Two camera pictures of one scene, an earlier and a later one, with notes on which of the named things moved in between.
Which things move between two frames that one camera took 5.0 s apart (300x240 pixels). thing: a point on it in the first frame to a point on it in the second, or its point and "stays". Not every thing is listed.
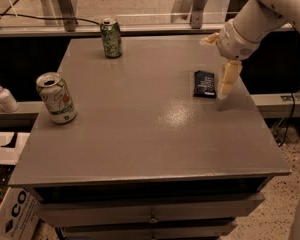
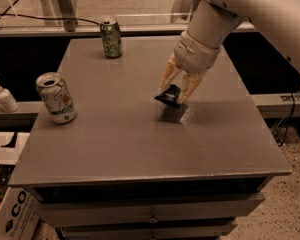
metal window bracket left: (66, 7) stays
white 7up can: (56, 97) stays
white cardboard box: (17, 217) stays
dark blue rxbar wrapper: (204, 84) to (170, 96)
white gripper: (236, 43) to (194, 55)
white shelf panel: (4, 155) stays
